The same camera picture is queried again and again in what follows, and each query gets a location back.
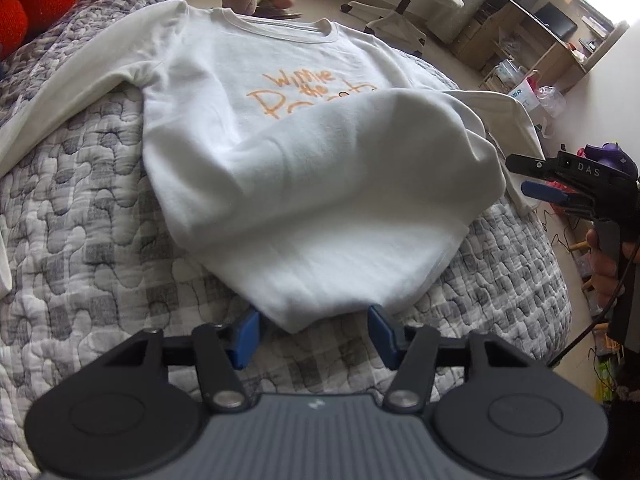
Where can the person's right hand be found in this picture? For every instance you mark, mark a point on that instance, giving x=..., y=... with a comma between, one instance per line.
x=602, y=260

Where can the clear plastic bag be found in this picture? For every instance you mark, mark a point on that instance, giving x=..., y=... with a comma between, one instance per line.
x=550, y=101

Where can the grey checked quilt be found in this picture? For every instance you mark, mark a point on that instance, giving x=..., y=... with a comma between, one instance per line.
x=100, y=210

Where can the wooden desk with shelves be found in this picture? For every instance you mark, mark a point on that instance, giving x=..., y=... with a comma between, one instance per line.
x=550, y=60

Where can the black laptop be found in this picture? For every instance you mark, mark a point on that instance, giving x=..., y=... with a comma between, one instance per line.
x=555, y=20

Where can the white printed sweatshirt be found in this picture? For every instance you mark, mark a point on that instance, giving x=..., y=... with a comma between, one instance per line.
x=300, y=160

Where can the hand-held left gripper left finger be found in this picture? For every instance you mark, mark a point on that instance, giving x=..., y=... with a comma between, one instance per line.
x=245, y=340

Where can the person's dark clothing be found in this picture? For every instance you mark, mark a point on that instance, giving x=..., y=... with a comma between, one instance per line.
x=627, y=320

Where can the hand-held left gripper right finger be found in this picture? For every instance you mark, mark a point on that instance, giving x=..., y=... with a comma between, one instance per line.
x=382, y=335

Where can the white paper shopping bag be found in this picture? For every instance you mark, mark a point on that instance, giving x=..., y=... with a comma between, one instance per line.
x=522, y=95

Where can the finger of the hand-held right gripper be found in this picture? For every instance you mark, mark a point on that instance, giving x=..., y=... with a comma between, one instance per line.
x=530, y=165
x=545, y=191

